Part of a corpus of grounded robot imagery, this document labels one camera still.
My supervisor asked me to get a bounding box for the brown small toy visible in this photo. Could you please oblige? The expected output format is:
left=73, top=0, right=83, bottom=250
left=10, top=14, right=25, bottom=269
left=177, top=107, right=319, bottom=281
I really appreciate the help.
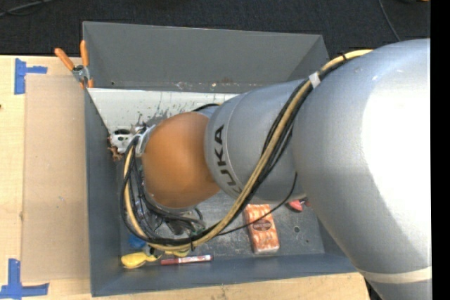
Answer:
left=106, top=145, right=123, bottom=162

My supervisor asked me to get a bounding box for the red small thing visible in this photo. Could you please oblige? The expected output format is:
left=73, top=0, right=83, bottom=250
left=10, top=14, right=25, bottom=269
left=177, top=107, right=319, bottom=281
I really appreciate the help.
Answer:
left=285, top=199, right=312, bottom=213

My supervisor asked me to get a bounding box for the red marker pen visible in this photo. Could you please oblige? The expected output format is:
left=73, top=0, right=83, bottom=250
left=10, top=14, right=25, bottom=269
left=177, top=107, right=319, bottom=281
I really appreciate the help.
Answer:
left=160, top=254, right=214, bottom=266

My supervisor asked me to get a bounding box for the orange patterned packet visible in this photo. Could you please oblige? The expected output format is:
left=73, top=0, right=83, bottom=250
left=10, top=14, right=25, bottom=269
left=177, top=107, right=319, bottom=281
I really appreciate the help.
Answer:
left=242, top=203, right=281, bottom=255

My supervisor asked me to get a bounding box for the brown cardboard board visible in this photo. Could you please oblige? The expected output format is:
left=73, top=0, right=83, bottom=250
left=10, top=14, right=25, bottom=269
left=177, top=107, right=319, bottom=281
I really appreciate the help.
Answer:
left=20, top=74, right=91, bottom=285

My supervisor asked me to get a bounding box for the yellow toy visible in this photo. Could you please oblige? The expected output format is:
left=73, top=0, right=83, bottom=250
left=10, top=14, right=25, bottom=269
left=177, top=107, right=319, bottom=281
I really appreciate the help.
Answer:
left=120, top=250, right=160, bottom=270

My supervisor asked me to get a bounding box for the white toy with black spots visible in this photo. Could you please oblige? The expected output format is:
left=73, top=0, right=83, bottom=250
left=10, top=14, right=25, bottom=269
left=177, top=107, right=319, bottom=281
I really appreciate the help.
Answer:
left=110, top=128, right=134, bottom=154

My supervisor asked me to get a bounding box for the blue small thing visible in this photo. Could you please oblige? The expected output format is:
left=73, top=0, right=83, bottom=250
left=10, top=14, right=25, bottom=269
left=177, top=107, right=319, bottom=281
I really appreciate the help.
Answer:
left=127, top=234, right=147, bottom=251

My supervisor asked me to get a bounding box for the grey metal bin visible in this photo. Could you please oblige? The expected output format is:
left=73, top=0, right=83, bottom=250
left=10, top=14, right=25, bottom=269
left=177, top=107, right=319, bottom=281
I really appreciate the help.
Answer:
left=81, top=20, right=360, bottom=298

